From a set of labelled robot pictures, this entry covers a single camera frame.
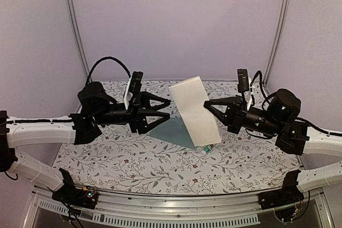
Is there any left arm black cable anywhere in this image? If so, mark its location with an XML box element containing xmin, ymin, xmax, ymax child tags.
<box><xmin>85</xmin><ymin>56</ymin><xmax>131</xmax><ymax>84</ymax></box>

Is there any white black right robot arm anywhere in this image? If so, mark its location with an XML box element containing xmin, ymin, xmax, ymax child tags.
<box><xmin>204</xmin><ymin>89</ymin><xmax>341</xmax><ymax>205</ymax></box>

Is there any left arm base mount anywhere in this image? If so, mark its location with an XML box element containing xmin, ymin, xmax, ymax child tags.
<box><xmin>52</xmin><ymin>168</ymin><xmax>98</xmax><ymax>209</ymax></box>

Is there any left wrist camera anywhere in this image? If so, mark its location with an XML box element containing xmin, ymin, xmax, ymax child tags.
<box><xmin>123</xmin><ymin>71</ymin><xmax>144</xmax><ymax>110</ymax></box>

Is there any green white glue stick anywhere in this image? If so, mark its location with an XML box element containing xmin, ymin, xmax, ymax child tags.
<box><xmin>201</xmin><ymin>144</ymin><xmax>214</xmax><ymax>155</ymax></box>

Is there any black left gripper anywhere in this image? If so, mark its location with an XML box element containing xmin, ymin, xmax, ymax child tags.
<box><xmin>94</xmin><ymin>91</ymin><xmax>170</xmax><ymax>134</ymax></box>

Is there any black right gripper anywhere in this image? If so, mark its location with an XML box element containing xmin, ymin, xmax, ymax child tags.
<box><xmin>204</xmin><ymin>95</ymin><xmax>282</xmax><ymax>137</ymax></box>

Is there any aluminium frame post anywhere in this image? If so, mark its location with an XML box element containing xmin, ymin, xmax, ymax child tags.
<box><xmin>65</xmin><ymin>0</ymin><xmax>90</xmax><ymax>79</ymax></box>
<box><xmin>263</xmin><ymin>0</ymin><xmax>290</xmax><ymax>86</ymax></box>

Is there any beige letter paper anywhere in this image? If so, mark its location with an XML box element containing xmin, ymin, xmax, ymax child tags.
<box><xmin>169</xmin><ymin>76</ymin><xmax>222</xmax><ymax>146</ymax></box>

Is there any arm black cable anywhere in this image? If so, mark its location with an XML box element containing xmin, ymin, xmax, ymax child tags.
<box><xmin>252</xmin><ymin>70</ymin><xmax>276</xmax><ymax>106</ymax></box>
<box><xmin>85</xmin><ymin>56</ymin><xmax>131</xmax><ymax>84</ymax></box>

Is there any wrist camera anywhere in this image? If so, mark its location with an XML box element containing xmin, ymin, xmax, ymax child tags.
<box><xmin>123</xmin><ymin>71</ymin><xmax>144</xmax><ymax>110</ymax></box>
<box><xmin>237</xmin><ymin>68</ymin><xmax>254</xmax><ymax>111</ymax></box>

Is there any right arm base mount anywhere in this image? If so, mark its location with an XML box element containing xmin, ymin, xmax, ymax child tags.
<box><xmin>258</xmin><ymin>170</ymin><xmax>304</xmax><ymax>210</ymax></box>

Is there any teal envelope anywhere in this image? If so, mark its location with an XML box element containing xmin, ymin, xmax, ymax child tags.
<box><xmin>150</xmin><ymin>117</ymin><xmax>196</xmax><ymax>149</ymax></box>

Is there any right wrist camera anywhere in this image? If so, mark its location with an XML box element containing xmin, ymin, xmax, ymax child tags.
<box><xmin>237</xmin><ymin>68</ymin><xmax>254</xmax><ymax>111</ymax></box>

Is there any right aluminium frame post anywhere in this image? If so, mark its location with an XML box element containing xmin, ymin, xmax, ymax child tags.
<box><xmin>263</xmin><ymin>0</ymin><xmax>290</xmax><ymax>86</ymax></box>

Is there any aluminium front rail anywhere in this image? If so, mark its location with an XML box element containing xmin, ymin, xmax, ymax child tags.
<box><xmin>23</xmin><ymin>186</ymin><xmax>335</xmax><ymax>227</ymax></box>

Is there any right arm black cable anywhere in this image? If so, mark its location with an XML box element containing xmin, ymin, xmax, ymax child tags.
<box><xmin>252</xmin><ymin>70</ymin><xmax>276</xmax><ymax>106</ymax></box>

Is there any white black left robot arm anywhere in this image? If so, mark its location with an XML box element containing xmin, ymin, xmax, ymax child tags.
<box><xmin>1</xmin><ymin>81</ymin><xmax>170</xmax><ymax>203</ymax></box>

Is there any left aluminium frame post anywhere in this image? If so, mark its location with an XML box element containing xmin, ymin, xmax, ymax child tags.
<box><xmin>65</xmin><ymin>0</ymin><xmax>90</xmax><ymax>79</ymax></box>

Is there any floral patterned table mat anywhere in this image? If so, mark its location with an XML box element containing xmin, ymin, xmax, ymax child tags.
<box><xmin>51</xmin><ymin>80</ymin><xmax>305</xmax><ymax>195</ymax></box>

